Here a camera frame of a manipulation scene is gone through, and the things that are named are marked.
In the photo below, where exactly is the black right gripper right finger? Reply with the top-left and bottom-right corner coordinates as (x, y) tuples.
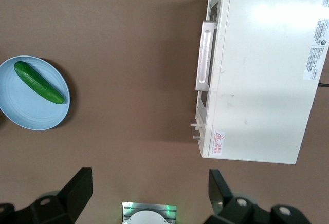
(203, 169), (312, 224)

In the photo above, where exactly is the light blue round plate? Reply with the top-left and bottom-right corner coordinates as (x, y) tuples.
(0, 55), (71, 132)

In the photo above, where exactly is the white toaster oven body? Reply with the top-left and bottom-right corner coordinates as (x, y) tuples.
(196, 0), (329, 165)

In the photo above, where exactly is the white printed specification label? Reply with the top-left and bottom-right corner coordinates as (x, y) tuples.
(302, 0), (329, 81)

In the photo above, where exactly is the red triangle warning sticker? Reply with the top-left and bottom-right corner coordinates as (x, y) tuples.
(209, 130), (226, 156)

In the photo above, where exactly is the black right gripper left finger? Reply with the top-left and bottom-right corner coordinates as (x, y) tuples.
(0, 167), (93, 224)

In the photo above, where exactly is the green cucumber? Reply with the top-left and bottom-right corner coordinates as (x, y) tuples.
(13, 61), (65, 105)

